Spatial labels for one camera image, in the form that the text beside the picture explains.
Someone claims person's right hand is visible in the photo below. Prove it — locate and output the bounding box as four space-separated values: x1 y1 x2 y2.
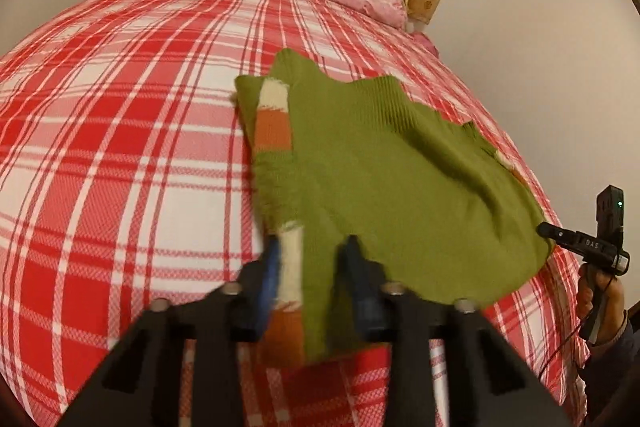
576 265 626 346

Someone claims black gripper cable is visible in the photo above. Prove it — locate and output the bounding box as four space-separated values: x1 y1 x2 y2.
537 273 618 381

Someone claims green striped knit sweater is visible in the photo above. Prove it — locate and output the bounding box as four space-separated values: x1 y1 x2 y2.
235 49 552 367

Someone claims red plaid bed cover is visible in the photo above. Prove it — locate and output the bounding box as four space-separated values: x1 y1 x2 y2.
0 0 589 427

